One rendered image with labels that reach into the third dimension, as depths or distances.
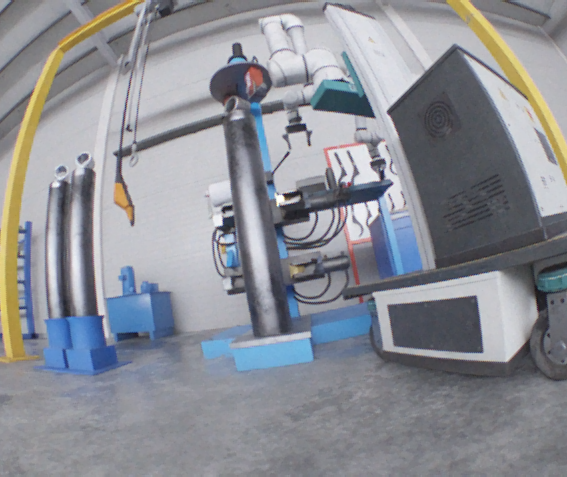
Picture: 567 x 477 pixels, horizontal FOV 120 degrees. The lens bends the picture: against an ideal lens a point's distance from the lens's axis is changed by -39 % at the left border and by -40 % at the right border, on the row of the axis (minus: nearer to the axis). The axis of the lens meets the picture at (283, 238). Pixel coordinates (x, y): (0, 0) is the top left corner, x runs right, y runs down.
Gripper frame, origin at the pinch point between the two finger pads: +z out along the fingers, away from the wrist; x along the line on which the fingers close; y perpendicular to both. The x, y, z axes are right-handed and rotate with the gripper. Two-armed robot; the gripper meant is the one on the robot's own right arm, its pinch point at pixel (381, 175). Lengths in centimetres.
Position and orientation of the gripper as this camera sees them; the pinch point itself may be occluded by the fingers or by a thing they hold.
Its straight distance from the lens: 216.3
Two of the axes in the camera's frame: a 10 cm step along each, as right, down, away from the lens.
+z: 1.8, 9.6, -2.0
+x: 9.2, -2.4, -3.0
